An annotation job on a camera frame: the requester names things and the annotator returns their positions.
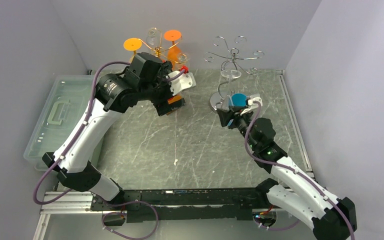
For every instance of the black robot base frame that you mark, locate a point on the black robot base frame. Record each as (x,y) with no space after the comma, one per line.
(147,212)

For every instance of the orange plastic wine glass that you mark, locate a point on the orange plastic wine glass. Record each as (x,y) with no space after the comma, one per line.
(174,36)

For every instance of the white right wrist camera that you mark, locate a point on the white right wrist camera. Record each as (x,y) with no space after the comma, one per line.
(253,102)

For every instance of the gold wire rack wooden base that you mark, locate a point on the gold wire rack wooden base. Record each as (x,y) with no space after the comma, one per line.
(165,53)

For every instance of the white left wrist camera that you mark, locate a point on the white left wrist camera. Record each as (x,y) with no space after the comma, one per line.
(181,80)

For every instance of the yellow plastic wine glass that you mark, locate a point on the yellow plastic wine glass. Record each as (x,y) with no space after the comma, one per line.
(132,44)

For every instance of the aluminium rail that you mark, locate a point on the aluminium rail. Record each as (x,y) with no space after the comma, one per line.
(86,202)

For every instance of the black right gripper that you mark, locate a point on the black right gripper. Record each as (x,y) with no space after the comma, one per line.
(225,117)

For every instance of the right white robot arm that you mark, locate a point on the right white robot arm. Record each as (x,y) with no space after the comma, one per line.
(325,214)

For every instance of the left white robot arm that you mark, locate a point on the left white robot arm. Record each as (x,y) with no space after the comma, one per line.
(111,96)

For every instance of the clear plastic storage bin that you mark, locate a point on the clear plastic storage bin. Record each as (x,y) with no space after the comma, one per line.
(64,107)

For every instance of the blue plastic wine glass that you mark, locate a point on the blue plastic wine glass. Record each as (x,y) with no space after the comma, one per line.
(238,103)

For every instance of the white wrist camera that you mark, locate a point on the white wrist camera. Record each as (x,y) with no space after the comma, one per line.
(253,102)
(181,80)

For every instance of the clear wine glass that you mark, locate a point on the clear wine glass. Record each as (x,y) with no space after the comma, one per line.
(154,37)
(182,61)
(230,76)

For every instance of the chrome wire glass rack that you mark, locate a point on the chrome wire glass rack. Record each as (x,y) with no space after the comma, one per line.
(230,61)

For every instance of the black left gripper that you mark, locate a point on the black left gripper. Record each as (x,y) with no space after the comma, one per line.
(162,105)

